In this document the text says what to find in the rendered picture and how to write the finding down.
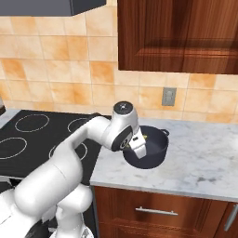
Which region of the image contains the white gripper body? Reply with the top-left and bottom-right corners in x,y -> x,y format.
128,135 -> 148,160

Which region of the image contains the dark blue pot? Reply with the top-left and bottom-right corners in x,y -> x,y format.
122,125 -> 171,170

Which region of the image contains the dark wood drawer front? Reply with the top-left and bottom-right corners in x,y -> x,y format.
93,185 -> 231,238

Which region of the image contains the black hob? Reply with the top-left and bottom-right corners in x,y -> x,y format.
0,109 -> 112,187

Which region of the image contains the dark wood lower cupboard door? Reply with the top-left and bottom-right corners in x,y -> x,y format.
213,201 -> 238,238

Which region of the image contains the dark wood cupboard door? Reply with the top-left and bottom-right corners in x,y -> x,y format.
213,201 -> 238,238
116,0 -> 238,75

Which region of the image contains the dark wood upper cupboard door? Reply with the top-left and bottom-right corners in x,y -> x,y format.
116,0 -> 238,75

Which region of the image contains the dark object with grey rim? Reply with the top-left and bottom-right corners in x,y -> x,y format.
0,96 -> 7,116

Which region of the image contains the dark grey range hood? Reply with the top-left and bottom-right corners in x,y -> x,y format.
0,0 -> 108,18

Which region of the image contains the grey wall outlet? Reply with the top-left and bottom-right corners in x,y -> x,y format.
161,86 -> 178,108

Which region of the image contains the silver drawer handle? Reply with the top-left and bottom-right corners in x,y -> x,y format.
134,205 -> 179,217

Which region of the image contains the silver cupboard door handle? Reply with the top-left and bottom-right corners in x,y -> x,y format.
223,204 -> 238,233

